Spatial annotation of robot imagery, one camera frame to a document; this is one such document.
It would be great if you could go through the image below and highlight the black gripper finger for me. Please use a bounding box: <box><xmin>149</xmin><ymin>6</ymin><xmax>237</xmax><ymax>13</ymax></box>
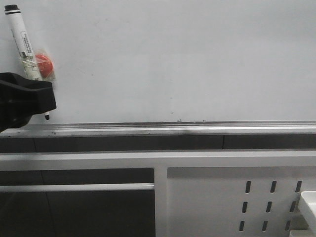
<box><xmin>0</xmin><ymin>72</ymin><xmax>57</xmax><ymax>132</ymax></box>

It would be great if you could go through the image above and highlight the black white marker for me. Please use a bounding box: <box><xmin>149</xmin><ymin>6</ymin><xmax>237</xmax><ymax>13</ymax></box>
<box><xmin>4</xmin><ymin>4</ymin><xmax>51</xmax><ymax>121</ymax></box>

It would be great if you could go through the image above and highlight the red round magnet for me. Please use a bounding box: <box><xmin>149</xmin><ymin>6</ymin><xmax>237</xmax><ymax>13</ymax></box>
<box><xmin>35</xmin><ymin>48</ymin><xmax>56</xmax><ymax>82</ymax></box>

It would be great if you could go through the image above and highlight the white whiteboard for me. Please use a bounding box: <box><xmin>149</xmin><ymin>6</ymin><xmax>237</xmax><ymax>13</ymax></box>
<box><xmin>1</xmin><ymin>0</ymin><xmax>316</xmax><ymax>137</ymax></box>

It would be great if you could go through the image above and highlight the white plastic marker tray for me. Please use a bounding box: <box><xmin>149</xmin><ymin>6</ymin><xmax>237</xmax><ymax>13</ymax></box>
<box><xmin>289</xmin><ymin>191</ymin><xmax>316</xmax><ymax>237</ymax></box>

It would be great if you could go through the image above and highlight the grey slotted stand frame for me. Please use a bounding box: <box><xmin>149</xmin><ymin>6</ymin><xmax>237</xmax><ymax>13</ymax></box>
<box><xmin>0</xmin><ymin>134</ymin><xmax>316</xmax><ymax>237</ymax></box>

